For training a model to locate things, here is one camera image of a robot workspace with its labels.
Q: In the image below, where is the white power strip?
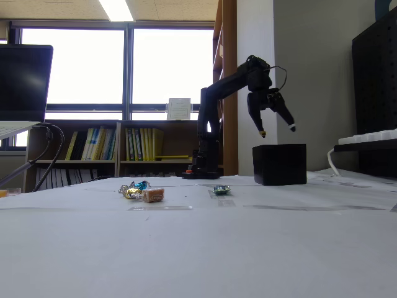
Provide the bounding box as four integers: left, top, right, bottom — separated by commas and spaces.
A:
337, 129, 397, 146

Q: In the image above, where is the blue foil candy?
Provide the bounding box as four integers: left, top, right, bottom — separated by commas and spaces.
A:
129, 180, 152, 191

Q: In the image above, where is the black pegboard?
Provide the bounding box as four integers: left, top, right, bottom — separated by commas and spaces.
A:
351, 11, 397, 178

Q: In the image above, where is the laptop with dark screen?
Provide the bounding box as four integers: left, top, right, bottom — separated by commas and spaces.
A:
0, 43, 55, 141

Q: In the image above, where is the ceiling light panel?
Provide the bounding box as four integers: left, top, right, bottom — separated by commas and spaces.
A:
98, 0, 136, 23

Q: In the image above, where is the black open box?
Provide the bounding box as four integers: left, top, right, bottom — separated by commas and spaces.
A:
252, 143, 308, 186

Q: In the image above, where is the low wooden bookshelf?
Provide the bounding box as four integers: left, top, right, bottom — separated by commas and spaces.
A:
24, 119, 201, 194

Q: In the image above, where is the gold foil candy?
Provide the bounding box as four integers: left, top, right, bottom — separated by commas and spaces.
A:
119, 184, 144, 201

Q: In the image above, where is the yellow spine book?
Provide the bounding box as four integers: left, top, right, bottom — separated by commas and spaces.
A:
100, 127, 117, 161
125, 127, 146, 161
145, 127, 165, 161

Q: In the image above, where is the thin black laptop cable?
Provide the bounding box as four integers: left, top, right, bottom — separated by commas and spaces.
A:
0, 125, 52, 186

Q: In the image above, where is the dark blue object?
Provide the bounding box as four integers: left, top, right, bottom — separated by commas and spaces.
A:
373, 0, 397, 22

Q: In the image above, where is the tall wooden bookshelf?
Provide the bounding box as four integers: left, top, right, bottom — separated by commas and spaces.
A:
212, 0, 239, 177

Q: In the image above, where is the clear-wrapped caramel candy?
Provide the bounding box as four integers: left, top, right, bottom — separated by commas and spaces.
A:
141, 187, 165, 204

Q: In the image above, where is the white paper table cover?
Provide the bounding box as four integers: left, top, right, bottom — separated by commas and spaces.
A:
0, 169, 397, 298

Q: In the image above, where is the black rail under power strip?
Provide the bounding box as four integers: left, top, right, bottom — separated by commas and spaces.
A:
333, 138, 397, 153

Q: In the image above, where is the leaning yellow book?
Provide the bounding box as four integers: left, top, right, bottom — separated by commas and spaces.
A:
65, 131, 79, 161

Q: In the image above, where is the white power strip cable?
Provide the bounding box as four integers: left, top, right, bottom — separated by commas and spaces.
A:
326, 148, 342, 178

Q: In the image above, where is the dark window frame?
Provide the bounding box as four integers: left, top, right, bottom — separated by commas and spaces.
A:
8, 20, 215, 121

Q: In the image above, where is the flat lying yellow book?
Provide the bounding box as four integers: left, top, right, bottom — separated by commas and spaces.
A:
154, 155, 194, 161

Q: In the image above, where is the thick black laptop cable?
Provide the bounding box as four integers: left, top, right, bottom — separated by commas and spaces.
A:
30, 123, 66, 192

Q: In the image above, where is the white paper sign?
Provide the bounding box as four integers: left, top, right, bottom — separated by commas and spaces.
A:
167, 97, 192, 121

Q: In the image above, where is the white blue spine book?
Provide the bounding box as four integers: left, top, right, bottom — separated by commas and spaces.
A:
88, 126, 102, 161

